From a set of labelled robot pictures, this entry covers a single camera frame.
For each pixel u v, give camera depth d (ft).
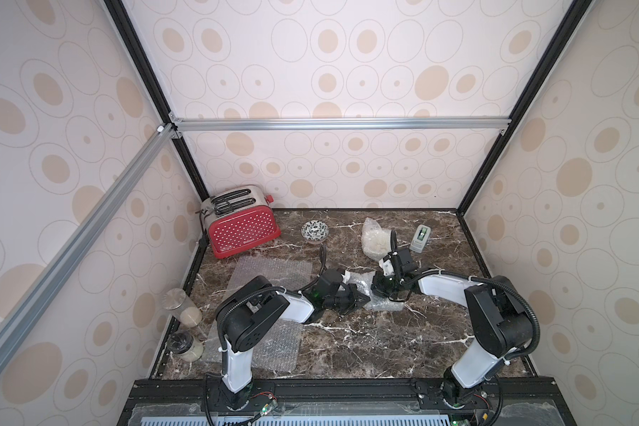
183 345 2.39
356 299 2.61
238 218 3.09
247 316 1.62
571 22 2.28
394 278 2.61
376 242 3.36
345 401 2.39
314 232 3.59
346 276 2.87
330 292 2.45
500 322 1.55
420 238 3.48
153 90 2.67
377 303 2.81
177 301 2.53
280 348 2.67
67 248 1.81
